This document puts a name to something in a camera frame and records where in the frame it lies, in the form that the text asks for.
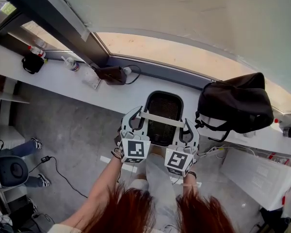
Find black backpack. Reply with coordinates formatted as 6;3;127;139
194;72;275;143

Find white water dispenser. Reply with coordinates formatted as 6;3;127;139
219;148;291;212

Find white roller blind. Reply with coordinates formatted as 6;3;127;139
55;0;291;101

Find brown pouch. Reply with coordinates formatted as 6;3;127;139
94;66;128;86

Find person's right forearm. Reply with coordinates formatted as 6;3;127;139
182;172;198;196

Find white charger with black cable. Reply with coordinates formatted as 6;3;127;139
122;64;142;85

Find white shelf unit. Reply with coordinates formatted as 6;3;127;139
0;90;30;155

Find grey black round device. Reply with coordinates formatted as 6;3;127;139
0;155;29;188

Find white low cabinet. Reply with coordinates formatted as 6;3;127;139
0;185;29;215

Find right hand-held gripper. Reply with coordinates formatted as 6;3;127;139
164;117;200;178

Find person's light trousers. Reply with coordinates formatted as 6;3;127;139
130;153;185;230

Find clear plastic packet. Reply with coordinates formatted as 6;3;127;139
81;68;102;90

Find pack of red label bottles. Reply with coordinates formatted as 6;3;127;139
266;151;291;169

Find small black bag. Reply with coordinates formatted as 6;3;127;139
21;54;45;75

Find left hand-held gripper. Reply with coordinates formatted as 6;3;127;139
118;105;152;165

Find black window frame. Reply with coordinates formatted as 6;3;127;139
0;0;110;67

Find white power strip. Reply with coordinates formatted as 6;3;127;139
198;143;257;160

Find person's left forearm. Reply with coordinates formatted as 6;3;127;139
60;155;123;228

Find red-capped white bottle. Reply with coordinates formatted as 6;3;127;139
27;45;47;58

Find plastic cup with straw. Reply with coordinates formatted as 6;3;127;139
61;56;81;72

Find black power cable with adapter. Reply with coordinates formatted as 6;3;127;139
29;155;88;199

